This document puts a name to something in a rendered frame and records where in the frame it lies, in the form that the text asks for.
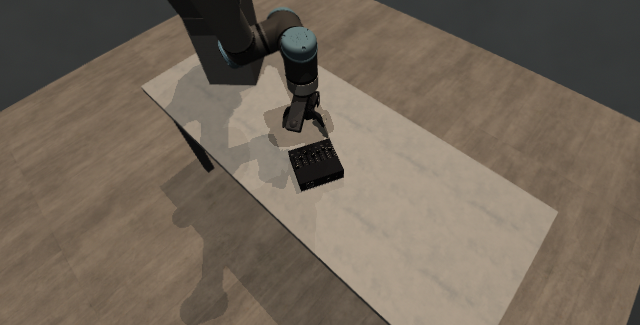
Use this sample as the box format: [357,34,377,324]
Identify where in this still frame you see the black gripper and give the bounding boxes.
[282,91,328,138]

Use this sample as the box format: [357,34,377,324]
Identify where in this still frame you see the black lighting desk panel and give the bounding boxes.
[288,139,344,191]

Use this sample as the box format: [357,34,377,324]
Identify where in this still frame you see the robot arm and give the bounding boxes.
[191,0,318,133]

